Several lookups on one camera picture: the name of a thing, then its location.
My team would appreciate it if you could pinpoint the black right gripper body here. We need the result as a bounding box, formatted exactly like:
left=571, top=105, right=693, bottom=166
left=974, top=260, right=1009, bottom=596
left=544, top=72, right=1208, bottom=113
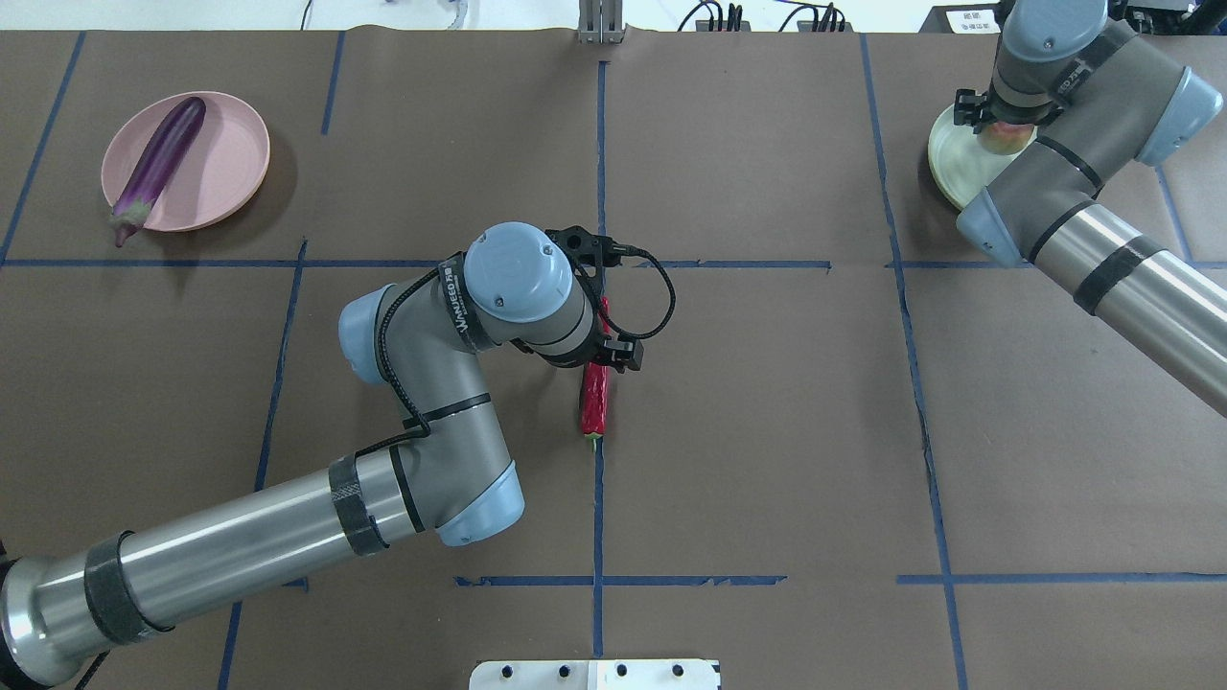
left=955, top=88, right=1063, bottom=133

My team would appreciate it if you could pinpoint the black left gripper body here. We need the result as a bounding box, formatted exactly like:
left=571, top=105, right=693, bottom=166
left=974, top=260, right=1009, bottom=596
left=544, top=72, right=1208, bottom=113
left=544, top=223, right=643, bottom=373

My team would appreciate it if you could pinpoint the yellow pink peach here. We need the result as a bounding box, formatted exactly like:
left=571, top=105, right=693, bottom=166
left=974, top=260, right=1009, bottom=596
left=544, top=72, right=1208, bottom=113
left=975, top=122, right=1037, bottom=156

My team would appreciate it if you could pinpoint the red chili pepper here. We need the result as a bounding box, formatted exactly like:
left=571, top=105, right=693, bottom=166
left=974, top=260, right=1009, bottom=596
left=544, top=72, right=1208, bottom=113
left=579, top=295, right=614, bottom=453

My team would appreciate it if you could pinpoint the purple eggplant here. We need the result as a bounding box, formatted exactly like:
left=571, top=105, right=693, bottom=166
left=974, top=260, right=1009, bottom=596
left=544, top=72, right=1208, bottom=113
left=108, top=96, right=207, bottom=248

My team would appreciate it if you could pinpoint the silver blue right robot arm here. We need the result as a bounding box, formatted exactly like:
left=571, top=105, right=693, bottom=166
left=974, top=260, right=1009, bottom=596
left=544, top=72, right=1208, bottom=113
left=955, top=1, right=1226, bottom=413

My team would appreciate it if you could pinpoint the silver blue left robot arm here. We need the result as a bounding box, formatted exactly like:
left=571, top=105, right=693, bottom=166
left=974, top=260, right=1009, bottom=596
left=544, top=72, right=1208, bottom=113
left=2, top=221, right=660, bottom=689

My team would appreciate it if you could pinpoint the light green plate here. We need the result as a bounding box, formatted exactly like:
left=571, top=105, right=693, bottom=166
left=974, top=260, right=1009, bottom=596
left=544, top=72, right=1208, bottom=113
left=926, top=106, right=1022, bottom=210

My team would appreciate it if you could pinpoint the white label card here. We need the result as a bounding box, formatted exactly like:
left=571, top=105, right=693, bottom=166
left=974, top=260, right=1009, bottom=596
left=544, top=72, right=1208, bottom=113
left=942, top=6, right=1001, bottom=36

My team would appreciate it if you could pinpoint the pink plate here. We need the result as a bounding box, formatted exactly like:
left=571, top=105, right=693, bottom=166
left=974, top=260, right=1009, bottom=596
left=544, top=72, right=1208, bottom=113
left=101, top=91, right=271, bottom=232

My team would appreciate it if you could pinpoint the aluminium frame post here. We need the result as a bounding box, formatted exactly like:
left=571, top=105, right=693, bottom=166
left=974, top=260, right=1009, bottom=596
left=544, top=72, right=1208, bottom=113
left=577, top=0, right=626, bottom=45

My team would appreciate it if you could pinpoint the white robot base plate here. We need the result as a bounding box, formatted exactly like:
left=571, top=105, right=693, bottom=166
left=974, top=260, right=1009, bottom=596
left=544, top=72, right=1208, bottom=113
left=467, top=658, right=723, bottom=689

